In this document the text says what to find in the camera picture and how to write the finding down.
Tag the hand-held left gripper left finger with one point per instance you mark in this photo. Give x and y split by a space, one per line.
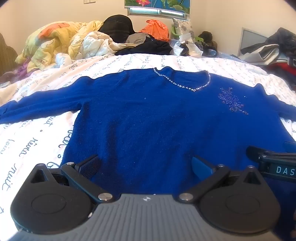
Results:
90 165

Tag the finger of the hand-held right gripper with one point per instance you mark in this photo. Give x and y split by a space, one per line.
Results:
254 151

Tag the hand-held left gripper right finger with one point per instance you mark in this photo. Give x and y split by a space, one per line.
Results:
200 165

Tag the blue knit sweater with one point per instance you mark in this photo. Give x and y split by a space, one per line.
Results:
148 127

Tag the pile of mixed clothes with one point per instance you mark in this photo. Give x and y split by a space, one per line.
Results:
277 51

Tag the dark navy clothes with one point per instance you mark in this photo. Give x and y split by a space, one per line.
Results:
150 47

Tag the white script-printed bed sheet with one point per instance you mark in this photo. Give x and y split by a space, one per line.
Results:
34 143

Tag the grey framed panel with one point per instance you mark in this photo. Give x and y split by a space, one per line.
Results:
251 39

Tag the purple cloth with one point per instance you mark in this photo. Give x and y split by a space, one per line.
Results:
23 68

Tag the white crumpled plastic bag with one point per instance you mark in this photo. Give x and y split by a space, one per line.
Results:
187 46

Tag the cream quilted blanket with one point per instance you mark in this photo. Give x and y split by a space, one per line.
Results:
97 44

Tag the dark brown plush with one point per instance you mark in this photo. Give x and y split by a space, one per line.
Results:
205 36

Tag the yellow cartoon quilt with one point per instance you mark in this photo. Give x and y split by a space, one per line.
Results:
46 44

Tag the grey cloth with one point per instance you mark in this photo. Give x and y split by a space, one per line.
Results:
137 38

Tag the green plastic basket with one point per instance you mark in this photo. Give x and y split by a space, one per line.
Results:
174 31

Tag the brown sofa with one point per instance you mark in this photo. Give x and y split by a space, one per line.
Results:
7 55

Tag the floral pillow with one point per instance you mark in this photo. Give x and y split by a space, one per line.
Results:
183 26

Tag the black cloth bundle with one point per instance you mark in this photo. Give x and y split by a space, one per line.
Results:
118 25

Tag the orange plastic bag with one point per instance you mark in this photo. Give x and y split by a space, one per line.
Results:
155 30

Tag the window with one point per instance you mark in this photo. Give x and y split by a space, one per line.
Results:
148 10

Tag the lotus flower wall poster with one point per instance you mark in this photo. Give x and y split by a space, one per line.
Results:
159 4

